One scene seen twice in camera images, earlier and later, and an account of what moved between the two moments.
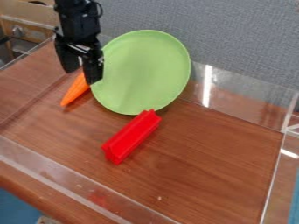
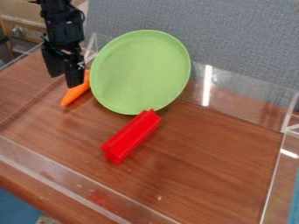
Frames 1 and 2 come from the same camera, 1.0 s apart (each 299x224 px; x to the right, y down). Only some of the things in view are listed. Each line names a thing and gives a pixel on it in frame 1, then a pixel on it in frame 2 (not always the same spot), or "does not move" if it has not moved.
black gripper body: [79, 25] -> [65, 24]
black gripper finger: [71, 61] -> [57, 61]
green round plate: [146, 72] does not move
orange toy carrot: [79, 87] does not move
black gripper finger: [94, 66] -> [75, 71]
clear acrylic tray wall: [219, 165] does not move
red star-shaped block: [126, 140] does not move
